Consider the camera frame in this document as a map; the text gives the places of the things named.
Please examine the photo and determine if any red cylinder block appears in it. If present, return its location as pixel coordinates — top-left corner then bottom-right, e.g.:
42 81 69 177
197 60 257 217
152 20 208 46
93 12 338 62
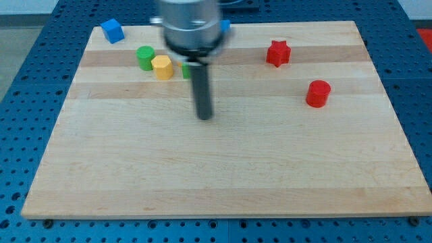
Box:
306 80 331 108

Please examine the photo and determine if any blue cube block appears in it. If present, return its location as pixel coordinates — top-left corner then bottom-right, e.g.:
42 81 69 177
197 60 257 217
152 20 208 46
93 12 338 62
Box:
101 18 125 44

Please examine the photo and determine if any green cylinder block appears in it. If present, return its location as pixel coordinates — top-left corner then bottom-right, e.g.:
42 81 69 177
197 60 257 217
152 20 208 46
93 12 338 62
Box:
136 46 155 71

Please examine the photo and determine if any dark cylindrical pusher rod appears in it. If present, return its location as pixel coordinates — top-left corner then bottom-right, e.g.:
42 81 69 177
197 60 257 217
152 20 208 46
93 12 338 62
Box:
188 62 213 120

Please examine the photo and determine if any red star block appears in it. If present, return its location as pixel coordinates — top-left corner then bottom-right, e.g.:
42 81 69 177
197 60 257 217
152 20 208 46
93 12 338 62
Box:
266 40 291 68

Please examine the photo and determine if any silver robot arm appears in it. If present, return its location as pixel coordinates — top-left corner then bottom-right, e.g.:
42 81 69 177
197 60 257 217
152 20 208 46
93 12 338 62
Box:
151 0 230 120

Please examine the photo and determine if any green block behind rod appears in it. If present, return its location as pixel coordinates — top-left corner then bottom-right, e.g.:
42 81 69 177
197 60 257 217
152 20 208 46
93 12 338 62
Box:
182 63 190 79

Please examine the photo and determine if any yellow hexagon block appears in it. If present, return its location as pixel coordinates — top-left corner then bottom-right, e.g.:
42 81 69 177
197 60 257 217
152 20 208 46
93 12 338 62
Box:
151 55 173 80

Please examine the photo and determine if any blue block behind arm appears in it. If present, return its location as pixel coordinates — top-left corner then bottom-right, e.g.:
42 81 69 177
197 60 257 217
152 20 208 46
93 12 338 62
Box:
220 20 231 33

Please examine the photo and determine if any wooden board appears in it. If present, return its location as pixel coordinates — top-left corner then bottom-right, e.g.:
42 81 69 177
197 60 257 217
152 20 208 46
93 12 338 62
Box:
22 21 431 220

